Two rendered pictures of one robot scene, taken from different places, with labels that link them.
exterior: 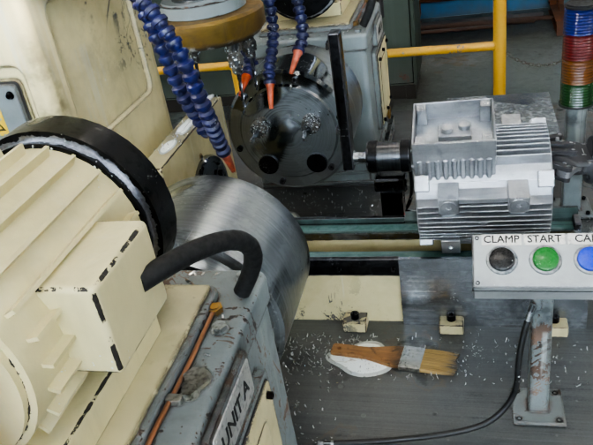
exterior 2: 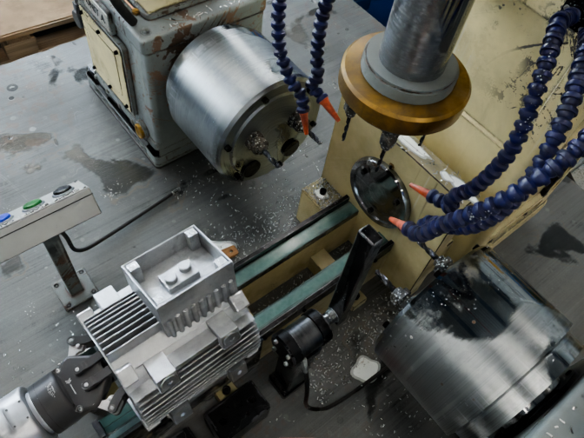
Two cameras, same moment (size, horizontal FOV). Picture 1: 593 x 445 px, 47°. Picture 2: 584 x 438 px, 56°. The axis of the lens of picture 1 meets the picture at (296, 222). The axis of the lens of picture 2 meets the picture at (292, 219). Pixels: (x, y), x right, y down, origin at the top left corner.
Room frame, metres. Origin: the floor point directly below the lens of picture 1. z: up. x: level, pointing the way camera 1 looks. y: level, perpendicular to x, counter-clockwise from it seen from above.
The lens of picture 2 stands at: (1.22, -0.51, 1.81)
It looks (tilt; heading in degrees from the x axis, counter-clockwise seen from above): 56 degrees down; 115
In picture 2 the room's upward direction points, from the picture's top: 11 degrees clockwise
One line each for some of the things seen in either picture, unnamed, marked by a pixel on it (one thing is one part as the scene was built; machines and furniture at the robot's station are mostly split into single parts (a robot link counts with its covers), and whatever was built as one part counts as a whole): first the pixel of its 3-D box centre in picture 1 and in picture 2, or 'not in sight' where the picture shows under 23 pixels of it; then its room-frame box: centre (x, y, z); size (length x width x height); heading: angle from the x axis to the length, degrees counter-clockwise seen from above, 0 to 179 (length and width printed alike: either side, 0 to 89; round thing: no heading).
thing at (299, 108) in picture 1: (301, 109); (486, 355); (1.38, -0.05, 1.04); 0.41 x 0.25 x 0.25; 163
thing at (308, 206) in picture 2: not in sight; (319, 206); (0.97, 0.15, 0.86); 0.07 x 0.06 x 0.12; 163
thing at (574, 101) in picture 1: (576, 92); not in sight; (1.19, -0.56, 1.05); 0.06 x 0.06 x 0.04
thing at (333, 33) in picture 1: (342, 102); (350, 281); (1.15, -0.12, 1.12); 0.04 x 0.03 x 0.26; 73
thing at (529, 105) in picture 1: (499, 139); not in sight; (1.45, -0.50, 0.86); 0.27 x 0.24 x 0.12; 163
